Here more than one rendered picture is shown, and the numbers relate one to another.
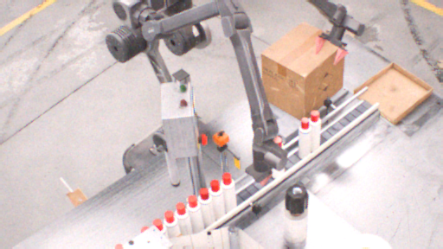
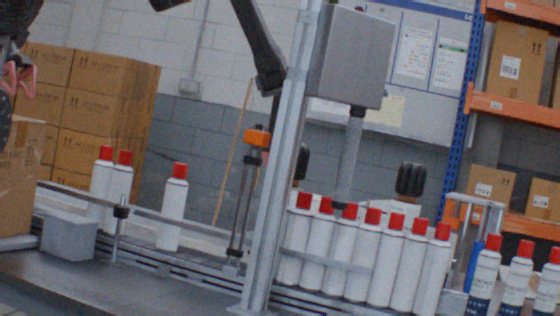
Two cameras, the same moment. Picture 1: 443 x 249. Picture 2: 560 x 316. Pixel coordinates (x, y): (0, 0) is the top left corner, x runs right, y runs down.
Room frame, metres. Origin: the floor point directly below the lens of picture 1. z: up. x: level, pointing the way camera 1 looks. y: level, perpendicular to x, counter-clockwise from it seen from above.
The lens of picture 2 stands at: (2.68, 1.51, 1.25)
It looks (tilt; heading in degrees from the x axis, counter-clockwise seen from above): 3 degrees down; 234
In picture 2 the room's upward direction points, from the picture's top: 11 degrees clockwise
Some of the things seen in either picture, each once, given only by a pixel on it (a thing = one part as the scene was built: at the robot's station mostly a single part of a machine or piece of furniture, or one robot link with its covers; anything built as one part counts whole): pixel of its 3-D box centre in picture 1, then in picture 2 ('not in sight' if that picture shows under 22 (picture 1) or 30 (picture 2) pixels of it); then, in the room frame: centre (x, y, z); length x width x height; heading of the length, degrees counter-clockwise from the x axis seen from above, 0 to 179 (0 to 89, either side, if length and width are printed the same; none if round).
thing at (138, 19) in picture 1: (144, 15); not in sight; (2.06, 0.23, 1.45); 0.09 x 0.08 x 0.12; 130
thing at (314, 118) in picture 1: (314, 130); (100, 187); (1.80, -0.38, 0.98); 0.05 x 0.05 x 0.20
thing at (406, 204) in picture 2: not in sight; (404, 213); (0.95, -0.22, 1.04); 0.09 x 0.09 x 0.29
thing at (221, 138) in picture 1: (229, 167); (249, 200); (1.61, -0.03, 1.05); 0.10 x 0.04 x 0.33; 35
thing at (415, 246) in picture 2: (162, 238); (411, 265); (1.36, 0.25, 0.98); 0.05 x 0.05 x 0.20
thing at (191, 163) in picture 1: (191, 143); (284, 152); (1.63, 0.10, 1.16); 0.04 x 0.04 x 0.67; 35
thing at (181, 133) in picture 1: (180, 119); (343, 56); (1.55, 0.12, 1.38); 0.17 x 0.10 x 0.19; 0
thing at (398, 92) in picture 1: (394, 92); not in sight; (2.11, -0.84, 0.85); 0.30 x 0.26 x 0.04; 125
